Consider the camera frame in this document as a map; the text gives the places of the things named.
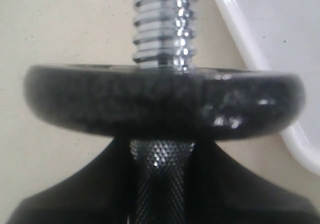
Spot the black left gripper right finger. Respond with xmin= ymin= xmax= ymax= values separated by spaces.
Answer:
xmin=187 ymin=140 xmax=318 ymax=223

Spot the black weight plate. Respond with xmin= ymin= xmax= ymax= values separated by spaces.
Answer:
xmin=23 ymin=65 xmax=306 ymax=140

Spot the white plastic tray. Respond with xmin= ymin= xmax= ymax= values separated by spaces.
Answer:
xmin=215 ymin=0 xmax=320 ymax=174

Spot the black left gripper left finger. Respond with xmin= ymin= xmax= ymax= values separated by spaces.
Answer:
xmin=7 ymin=137 xmax=134 ymax=223

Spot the chrome threaded dumbbell bar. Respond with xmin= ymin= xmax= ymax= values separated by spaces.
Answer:
xmin=128 ymin=0 xmax=197 ymax=223

